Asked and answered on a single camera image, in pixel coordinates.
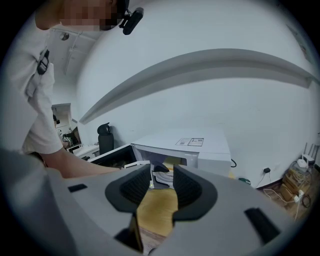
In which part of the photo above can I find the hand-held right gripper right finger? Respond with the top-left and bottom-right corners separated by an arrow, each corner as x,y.
149,164 -> 297,256

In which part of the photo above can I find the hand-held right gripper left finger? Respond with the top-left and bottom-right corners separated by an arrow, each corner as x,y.
1,149 -> 154,256

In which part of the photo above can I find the white microwave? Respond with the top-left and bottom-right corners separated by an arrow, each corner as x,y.
88,128 -> 232,191

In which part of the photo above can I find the white router with antennas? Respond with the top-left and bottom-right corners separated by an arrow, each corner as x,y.
300,142 -> 320,168

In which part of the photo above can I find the black water bottle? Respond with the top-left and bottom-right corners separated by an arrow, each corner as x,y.
97,122 -> 115,157

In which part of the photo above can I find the black clip on shirt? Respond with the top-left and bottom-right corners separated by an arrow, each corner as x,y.
36,48 -> 51,76

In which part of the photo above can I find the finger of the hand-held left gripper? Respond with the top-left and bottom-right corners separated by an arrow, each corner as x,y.
152,161 -> 171,174

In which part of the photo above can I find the cardboard box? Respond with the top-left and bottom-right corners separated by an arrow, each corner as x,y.
281,161 -> 312,204

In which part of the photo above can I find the white power strip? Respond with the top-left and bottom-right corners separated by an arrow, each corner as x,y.
293,189 -> 305,204

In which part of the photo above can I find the person's head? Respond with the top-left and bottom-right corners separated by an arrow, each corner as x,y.
34,0 -> 131,32

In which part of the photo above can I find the person's left forearm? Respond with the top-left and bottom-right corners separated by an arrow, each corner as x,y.
41,147 -> 124,180

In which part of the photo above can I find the white food bowl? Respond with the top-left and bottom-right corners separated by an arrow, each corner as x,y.
152,171 -> 175,190

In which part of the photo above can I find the white desk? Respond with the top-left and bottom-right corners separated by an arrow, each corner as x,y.
66,143 -> 101,161

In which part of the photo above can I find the black head camera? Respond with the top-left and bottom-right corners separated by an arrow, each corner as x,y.
118,6 -> 145,36

